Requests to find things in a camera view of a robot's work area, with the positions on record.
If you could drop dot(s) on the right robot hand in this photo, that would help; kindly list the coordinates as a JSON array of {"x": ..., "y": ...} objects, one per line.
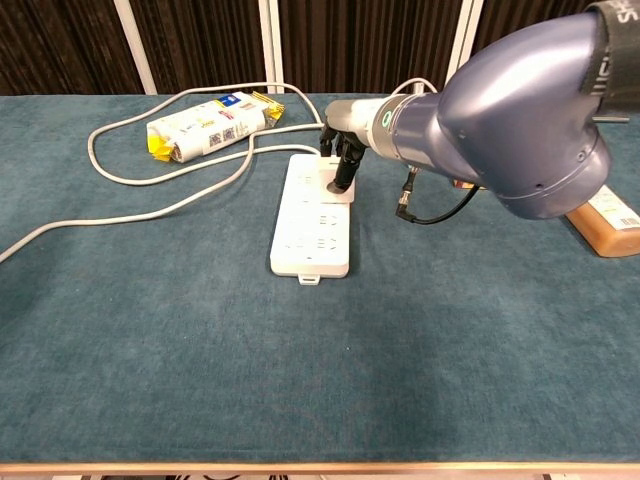
[{"x": 350, "y": 122}]

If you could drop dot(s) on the white power adapter plug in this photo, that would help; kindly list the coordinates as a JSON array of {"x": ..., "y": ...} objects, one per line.
[{"x": 324, "y": 175}]

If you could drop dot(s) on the white power strip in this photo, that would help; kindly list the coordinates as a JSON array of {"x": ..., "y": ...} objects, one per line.
[{"x": 310, "y": 240}]

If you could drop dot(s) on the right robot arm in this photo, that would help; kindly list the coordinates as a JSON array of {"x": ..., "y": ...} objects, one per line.
[{"x": 525, "y": 125}]

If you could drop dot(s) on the white yellow snack package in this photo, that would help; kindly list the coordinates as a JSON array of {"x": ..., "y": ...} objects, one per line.
[{"x": 210, "y": 127}]

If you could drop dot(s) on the teal table cloth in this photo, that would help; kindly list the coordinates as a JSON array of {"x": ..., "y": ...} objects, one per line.
[{"x": 320, "y": 360}]

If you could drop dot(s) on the brown bottle white cap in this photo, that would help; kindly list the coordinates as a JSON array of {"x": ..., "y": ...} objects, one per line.
[{"x": 610, "y": 235}]

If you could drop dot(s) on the white partition post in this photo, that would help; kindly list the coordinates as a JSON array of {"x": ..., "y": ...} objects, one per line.
[
  {"x": 135, "y": 45},
  {"x": 465, "y": 35},
  {"x": 271, "y": 45}
]

